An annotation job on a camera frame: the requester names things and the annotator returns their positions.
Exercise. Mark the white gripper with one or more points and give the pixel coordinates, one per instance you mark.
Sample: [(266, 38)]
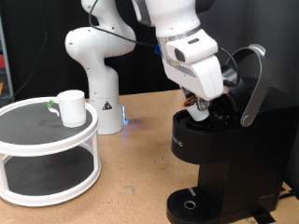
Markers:
[(199, 77)]

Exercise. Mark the black Keurig coffee machine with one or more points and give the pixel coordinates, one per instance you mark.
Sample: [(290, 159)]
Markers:
[(243, 161)]

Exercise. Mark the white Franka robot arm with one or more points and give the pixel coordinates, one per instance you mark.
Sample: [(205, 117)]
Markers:
[(102, 77)]

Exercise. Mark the white mug with green tape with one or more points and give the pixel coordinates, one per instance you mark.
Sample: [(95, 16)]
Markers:
[(73, 109)]

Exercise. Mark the black tape strip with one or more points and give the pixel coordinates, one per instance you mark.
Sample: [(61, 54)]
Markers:
[(263, 217)]

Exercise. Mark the white two-tier turntable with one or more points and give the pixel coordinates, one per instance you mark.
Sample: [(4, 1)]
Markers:
[(46, 149)]

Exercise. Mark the red background object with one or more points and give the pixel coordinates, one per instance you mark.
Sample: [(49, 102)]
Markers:
[(2, 61)]

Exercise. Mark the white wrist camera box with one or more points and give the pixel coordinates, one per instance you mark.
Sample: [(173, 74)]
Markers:
[(193, 49)]

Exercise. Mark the grey metal frame post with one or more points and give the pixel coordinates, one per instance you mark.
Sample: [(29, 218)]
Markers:
[(7, 71)]

